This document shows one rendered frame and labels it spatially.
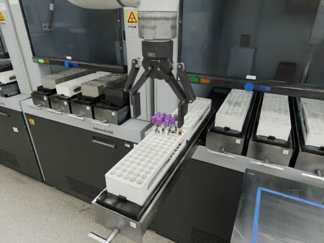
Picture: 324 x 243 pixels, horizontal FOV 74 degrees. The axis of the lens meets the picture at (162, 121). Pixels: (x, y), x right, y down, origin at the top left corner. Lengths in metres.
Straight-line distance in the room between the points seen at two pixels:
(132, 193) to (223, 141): 0.44
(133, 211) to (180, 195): 0.59
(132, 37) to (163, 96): 0.27
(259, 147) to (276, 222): 0.35
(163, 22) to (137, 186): 0.36
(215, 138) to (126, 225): 0.47
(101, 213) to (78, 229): 1.03
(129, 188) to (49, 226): 1.21
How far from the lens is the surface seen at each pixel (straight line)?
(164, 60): 0.53
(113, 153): 1.15
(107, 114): 1.05
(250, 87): 0.80
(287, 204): 0.59
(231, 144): 0.84
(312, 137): 0.85
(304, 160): 0.85
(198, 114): 0.83
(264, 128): 0.84
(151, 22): 0.50
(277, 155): 0.84
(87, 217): 1.64
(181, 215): 1.17
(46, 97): 1.33
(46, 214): 1.76
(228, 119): 0.84
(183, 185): 1.03
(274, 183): 0.64
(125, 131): 1.02
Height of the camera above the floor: 1.20
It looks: 26 degrees down
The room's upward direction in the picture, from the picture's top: straight up
